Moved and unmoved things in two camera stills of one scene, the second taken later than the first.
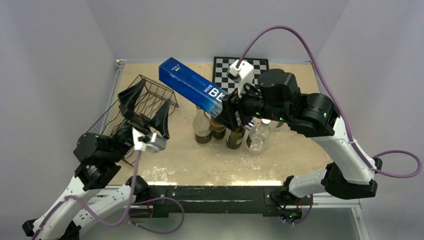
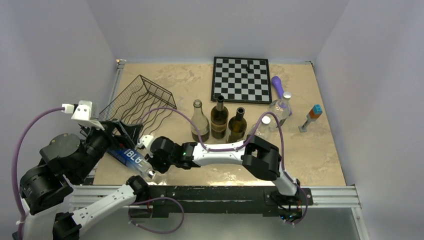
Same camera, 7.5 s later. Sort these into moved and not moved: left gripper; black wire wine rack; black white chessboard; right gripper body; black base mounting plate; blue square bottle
Moved: blue square bottle; left gripper; right gripper body
Not moved: black wire wine rack; black base mounting plate; black white chessboard
